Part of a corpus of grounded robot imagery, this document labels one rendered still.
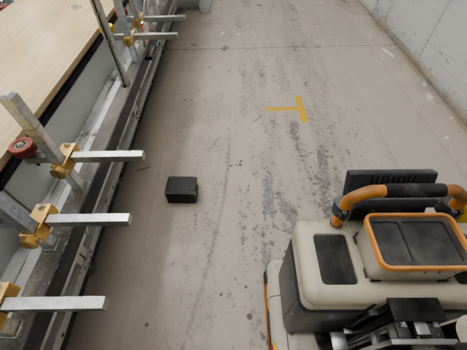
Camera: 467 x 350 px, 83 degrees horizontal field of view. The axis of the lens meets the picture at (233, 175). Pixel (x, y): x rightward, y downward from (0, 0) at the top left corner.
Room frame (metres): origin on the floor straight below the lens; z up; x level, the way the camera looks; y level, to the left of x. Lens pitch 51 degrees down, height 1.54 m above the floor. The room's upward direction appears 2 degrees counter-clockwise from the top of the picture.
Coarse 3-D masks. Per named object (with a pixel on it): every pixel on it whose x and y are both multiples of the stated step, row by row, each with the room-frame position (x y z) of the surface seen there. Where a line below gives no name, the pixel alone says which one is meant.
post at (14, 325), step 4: (8, 320) 0.15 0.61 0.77; (12, 320) 0.16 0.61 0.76; (16, 320) 0.16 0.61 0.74; (4, 324) 0.14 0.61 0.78; (8, 324) 0.15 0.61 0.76; (12, 324) 0.15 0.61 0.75; (16, 324) 0.15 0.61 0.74; (20, 324) 0.15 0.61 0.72; (4, 328) 0.14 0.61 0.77; (8, 328) 0.14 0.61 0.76; (12, 328) 0.14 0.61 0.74; (16, 328) 0.14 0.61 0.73; (0, 332) 0.13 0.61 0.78; (4, 332) 0.13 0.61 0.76; (8, 332) 0.13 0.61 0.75; (12, 332) 0.13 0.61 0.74; (16, 332) 0.13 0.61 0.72; (4, 336) 0.13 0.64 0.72; (8, 336) 0.13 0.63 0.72; (12, 336) 0.13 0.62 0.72
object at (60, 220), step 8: (48, 216) 0.44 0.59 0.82; (56, 216) 0.44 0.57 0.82; (64, 216) 0.44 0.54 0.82; (72, 216) 0.44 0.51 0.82; (80, 216) 0.44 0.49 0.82; (88, 216) 0.44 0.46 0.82; (96, 216) 0.43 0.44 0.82; (104, 216) 0.43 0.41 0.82; (112, 216) 0.43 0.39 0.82; (120, 216) 0.43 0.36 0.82; (128, 216) 0.43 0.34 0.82; (0, 224) 0.42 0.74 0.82; (8, 224) 0.42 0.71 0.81; (48, 224) 0.42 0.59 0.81; (56, 224) 0.42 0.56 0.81; (64, 224) 0.42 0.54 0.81; (72, 224) 0.42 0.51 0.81; (80, 224) 0.42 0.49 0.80; (88, 224) 0.42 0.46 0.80; (96, 224) 0.42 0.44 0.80; (104, 224) 0.42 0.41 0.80; (112, 224) 0.41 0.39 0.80; (120, 224) 0.41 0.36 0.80; (128, 224) 0.41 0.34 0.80
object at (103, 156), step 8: (40, 152) 0.70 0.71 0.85; (80, 152) 0.69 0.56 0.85; (88, 152) 0.69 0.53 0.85; (96, 152) 0.69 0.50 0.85; (104, 152) 0.69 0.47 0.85; (112, 152) 0.69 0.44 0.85; (120, 152) 0.69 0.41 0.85; (128, 152) 0.68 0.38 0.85; (136, 152) 0.68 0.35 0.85; (32, 160) 0.67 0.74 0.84; (40, 160) 0.67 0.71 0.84; (48, 160) 0.67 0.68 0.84; (80, 160) 0.67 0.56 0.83; (88, 160) 0.67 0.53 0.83; (96, 160) 0.67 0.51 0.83; (104, 160) 0.67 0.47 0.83; (112, 160) 0.67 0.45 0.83; (120, 160) 0.67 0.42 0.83; (128, 160) 0.66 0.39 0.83; (136, 160) 0.66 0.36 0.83
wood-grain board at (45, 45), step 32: (32, 0) 2.17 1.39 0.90; (64, 0) 2.16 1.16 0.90; (0, 32) 1.65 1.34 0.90; (32, 32) 1.63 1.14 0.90; (64, 32) 1.62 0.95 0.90; (96, 32) 1.62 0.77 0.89; (0, 64) 1.27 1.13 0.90; (32, 64) 1.26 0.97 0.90; (64, 64) 1.25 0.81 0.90; (0, 96) 0.99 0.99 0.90; (32, 96) 0.99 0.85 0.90; (0, 128) 0.78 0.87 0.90; (0, 160) 0.62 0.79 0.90
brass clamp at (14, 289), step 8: (8, 288) 0.22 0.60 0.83; (16, 288) 0.23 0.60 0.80; (0, 296) 0.20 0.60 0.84; (8, 296) 0.20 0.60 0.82; (16, 296) 0.21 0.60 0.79; (0, 304) 0.18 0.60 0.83; (0, 312) 0.16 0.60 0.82; (8, 312) 0.17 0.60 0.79; (0, 320) 0.15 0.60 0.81; (0, 328) 0.13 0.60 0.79
